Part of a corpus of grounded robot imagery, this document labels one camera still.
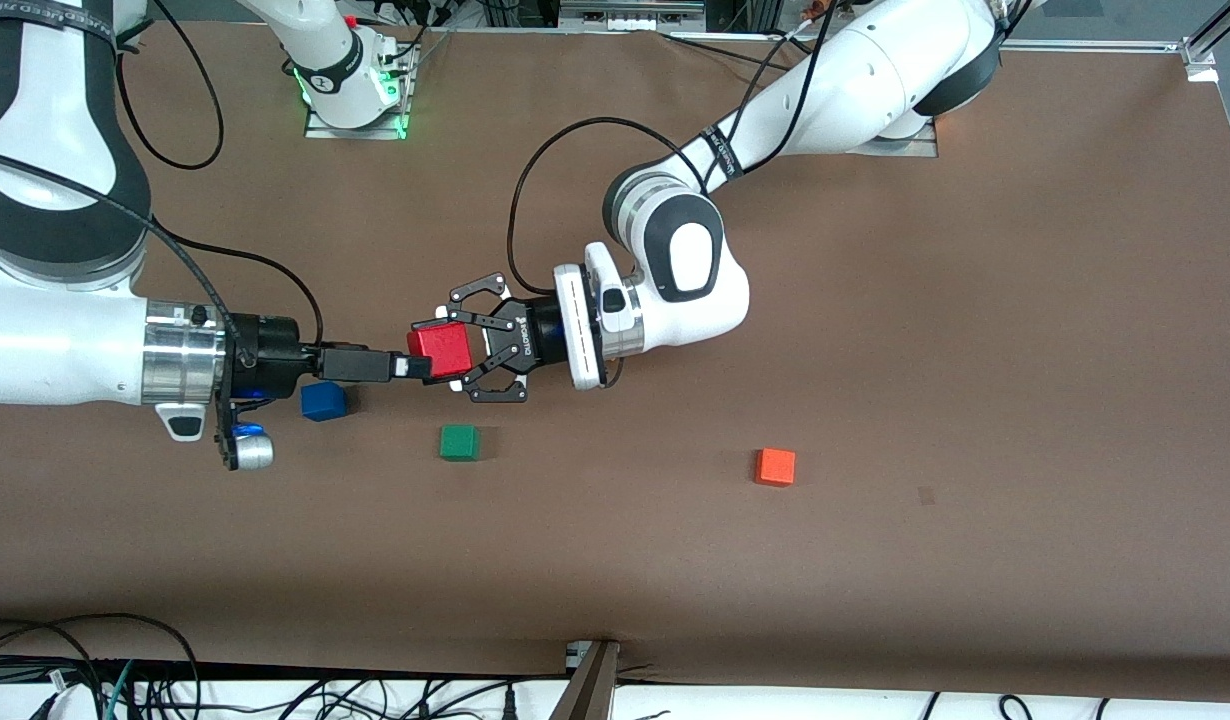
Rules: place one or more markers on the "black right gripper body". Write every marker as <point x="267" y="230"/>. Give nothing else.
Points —
<point x="270" y="352"/>

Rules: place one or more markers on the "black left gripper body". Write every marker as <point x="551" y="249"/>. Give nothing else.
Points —
<point x="531" y="340"/>

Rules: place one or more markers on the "red wooden cube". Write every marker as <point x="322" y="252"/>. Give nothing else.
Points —
<point x="443" y="350"/>

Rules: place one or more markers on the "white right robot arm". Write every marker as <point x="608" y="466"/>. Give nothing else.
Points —
<point x="55" y="340"/>

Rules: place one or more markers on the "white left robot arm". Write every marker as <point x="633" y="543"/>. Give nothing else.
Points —
<point x="825" y="90"/>

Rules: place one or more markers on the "blue wooden cube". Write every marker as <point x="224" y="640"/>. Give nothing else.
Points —
<point x="325" y="403"/>

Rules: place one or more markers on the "green wooden cube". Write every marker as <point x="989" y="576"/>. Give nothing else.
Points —
<point x="459" y="443"/>

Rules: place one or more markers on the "brown table cover sheet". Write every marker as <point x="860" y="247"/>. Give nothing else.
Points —
<point x="615" y="560"/>

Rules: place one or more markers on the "orange wooden cube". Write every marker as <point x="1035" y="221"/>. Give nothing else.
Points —
<point x="775" y="467"/>

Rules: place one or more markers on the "black table edge strip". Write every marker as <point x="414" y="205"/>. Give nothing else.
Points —
<point x="275" y="672"/>

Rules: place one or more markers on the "grey power strip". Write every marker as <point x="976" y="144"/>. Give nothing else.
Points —
<point x="630" y="15"/>

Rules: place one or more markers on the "aluminium diagonal strut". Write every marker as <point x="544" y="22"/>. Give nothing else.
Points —
<point x="1225" y="25"/>

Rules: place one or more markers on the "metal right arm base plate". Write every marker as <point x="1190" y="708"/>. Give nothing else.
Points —
<point x="355" y="133"/>

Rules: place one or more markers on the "small grey metal bracket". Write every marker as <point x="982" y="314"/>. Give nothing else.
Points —
<point x="575" y="655"/>

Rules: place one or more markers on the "aluminium camera post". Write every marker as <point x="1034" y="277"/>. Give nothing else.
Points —
<point x="590" y="690"/>

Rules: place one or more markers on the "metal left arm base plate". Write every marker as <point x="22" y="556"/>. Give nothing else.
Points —
<point x="917" y="149"/>

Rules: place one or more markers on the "aluminium frame rail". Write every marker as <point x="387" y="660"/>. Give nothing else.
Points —
<point x="1095" y="45"/>

